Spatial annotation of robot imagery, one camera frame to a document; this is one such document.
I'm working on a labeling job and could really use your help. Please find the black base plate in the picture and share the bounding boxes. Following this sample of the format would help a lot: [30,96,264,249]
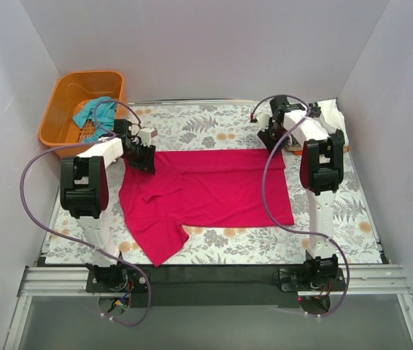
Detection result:
[85,264,346,308]

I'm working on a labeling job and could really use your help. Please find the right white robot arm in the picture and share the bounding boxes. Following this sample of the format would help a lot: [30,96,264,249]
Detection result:
[250,95,345,291]

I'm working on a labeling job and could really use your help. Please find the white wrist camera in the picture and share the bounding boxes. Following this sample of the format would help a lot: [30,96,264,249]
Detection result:
[138,128,158,146]
[250,112,271,129]

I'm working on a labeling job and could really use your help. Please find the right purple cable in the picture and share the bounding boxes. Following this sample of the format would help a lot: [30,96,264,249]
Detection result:
[250,93,350,319]

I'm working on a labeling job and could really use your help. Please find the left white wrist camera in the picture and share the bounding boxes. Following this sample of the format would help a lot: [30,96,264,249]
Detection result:
[138,128,158,146]

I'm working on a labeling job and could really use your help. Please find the beige folded t shirt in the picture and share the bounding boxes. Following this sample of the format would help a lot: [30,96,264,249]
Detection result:
[286,141,302,155]

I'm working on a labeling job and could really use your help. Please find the aluminium frame rail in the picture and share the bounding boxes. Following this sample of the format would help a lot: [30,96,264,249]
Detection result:
[5,265,413,349]

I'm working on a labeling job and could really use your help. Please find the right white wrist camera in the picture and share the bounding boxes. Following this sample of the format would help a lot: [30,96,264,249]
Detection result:
[250,112,271,129]

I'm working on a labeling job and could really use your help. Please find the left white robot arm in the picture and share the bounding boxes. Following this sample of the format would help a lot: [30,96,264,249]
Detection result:
[60,119,157,292]

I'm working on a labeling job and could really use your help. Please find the white printed folded t shirt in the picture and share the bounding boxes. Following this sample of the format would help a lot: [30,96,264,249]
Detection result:
[309,99,346,134]

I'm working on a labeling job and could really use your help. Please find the teal t shirt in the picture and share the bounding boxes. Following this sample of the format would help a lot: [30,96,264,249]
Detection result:
[73,96,117,143]

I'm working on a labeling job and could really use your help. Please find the magenta t shirt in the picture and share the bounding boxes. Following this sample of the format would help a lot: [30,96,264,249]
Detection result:
[119,149,295,266]

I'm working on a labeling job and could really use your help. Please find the orange plastic basket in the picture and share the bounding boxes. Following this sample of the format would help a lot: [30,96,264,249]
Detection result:
[38,70,127,158]

